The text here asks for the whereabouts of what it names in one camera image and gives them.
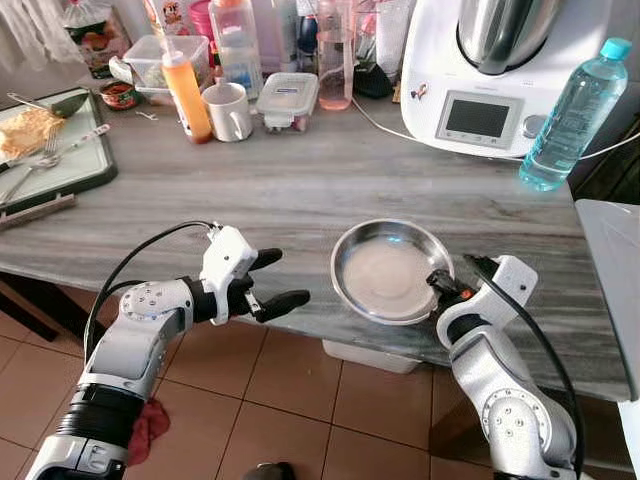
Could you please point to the clear food box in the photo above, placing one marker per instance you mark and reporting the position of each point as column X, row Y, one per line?
column 145, row 62

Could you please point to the clear bottle orange cap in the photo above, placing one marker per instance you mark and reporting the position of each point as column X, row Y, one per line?
column 238, row 50

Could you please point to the small red tin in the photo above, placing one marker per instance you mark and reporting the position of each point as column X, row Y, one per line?
column 120, row 95

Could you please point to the red floor rag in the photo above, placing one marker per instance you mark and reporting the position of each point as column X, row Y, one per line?
column 148, row 430

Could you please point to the orange sauce bottle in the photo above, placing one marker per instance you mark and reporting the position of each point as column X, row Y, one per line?
column 188, row 100

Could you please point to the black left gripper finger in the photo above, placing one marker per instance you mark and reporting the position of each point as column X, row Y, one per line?
column 285, row 303
column 265, row 259

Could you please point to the printed snack bag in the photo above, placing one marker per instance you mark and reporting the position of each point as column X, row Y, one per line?
column 95, row 35

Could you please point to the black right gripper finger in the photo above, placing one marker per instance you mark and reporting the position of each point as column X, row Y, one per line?
column 438, row 280

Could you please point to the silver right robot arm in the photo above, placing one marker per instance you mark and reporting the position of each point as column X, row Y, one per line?
column 500, row 390

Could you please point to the tall pink cup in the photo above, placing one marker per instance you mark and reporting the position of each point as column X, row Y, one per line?
column 335, row 60

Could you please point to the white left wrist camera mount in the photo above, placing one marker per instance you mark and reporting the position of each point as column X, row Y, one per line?
column 228, row 255

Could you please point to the clear blue water bottle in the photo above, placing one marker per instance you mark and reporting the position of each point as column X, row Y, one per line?
column 570, row 125

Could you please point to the brown wooden stick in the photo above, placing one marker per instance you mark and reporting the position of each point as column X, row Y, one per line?
column 40, row 212

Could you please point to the green cutting board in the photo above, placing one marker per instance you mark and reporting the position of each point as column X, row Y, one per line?
column 85, row 165

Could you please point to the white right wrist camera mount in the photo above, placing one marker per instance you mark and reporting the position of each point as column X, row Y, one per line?
column 505, row 285

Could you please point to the white plastic folding table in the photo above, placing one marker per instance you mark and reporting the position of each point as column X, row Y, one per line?
column 612, row 300

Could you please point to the steel fork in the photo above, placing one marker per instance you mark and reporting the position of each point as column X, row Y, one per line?
column 30, row 165

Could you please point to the flatbread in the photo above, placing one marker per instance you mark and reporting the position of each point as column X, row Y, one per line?
column 30, row 132

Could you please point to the round steel plate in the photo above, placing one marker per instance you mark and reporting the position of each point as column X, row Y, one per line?
column 385, row 275

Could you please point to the black robot foot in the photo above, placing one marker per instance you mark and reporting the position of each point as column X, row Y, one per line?
column 270, row 472

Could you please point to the steel table knife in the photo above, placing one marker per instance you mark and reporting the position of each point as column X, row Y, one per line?
column 75, row 145

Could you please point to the small lidded plastic container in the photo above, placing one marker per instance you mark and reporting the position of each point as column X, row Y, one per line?
column 287, row 98

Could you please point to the white kitchen cooking machine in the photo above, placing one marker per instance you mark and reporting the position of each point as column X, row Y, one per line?
column 440, row 60

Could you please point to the white mug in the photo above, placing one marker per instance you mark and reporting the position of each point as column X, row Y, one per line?
column 225, row 112

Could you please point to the grey-topped dark wooden table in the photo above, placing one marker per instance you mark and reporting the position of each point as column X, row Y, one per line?
column 250, row 190

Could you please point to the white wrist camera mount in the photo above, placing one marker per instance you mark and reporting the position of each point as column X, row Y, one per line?
column 505, row 285
column 228, row 255

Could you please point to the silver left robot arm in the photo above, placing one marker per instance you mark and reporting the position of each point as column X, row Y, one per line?
column 130, row 340

